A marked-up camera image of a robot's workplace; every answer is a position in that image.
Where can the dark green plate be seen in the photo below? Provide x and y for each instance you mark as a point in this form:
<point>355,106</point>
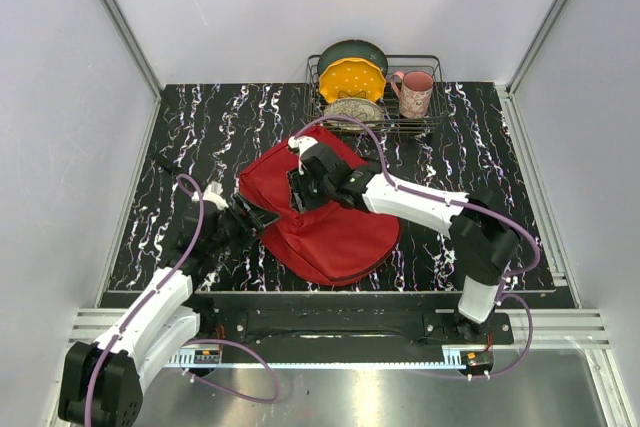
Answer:
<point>353,48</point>

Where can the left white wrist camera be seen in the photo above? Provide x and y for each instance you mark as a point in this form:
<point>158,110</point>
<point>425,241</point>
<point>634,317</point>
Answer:
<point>214,194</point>

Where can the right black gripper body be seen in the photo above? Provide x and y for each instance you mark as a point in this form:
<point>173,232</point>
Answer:
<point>309,192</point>

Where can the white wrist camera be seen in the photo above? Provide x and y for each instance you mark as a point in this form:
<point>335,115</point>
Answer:
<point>299,146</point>
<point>214,194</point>

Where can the yellow dotted plate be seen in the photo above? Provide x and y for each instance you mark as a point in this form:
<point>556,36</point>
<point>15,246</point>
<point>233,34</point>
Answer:
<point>352,77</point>

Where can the aluminium frame rail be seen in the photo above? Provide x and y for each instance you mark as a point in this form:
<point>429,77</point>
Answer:
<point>132,45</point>

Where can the grey patterned small plate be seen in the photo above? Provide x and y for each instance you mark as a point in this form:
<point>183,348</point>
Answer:
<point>358,108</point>

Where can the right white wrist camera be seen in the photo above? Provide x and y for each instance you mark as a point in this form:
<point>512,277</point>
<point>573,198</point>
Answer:
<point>299,146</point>

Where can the red student backpack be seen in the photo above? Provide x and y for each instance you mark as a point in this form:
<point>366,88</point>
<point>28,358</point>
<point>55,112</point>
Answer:
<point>330,246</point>

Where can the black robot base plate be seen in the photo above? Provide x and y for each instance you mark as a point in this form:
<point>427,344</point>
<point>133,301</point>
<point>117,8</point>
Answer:
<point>430,318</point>

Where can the pink patterned mug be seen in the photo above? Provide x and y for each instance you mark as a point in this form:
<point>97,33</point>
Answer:
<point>414,91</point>

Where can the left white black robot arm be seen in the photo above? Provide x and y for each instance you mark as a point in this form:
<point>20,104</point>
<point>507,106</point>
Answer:
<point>103,381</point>

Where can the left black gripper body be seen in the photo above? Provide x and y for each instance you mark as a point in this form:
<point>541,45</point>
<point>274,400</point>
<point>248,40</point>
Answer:
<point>230,231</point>

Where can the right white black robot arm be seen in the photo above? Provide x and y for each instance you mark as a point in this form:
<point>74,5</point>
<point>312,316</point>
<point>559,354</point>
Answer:
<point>483,241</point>

